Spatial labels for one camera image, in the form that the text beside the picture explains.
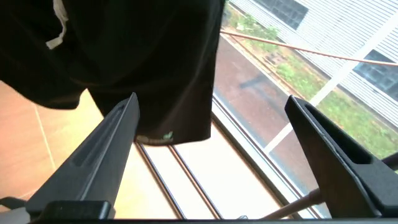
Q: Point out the window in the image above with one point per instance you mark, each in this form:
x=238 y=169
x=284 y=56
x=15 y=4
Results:
x=255 y=93

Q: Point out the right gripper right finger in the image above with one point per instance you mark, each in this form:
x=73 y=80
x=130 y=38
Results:
x=332 y=180

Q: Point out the black shorts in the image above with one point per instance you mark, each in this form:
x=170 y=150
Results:
x=140 y=62

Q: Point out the pink clothes hanger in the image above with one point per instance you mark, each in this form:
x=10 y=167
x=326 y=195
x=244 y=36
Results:
x=311 y=50

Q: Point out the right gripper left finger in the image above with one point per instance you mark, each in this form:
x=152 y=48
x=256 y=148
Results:
x=105 y=174

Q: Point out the black clothes rack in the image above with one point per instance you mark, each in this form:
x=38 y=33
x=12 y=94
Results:
x=295 y=203

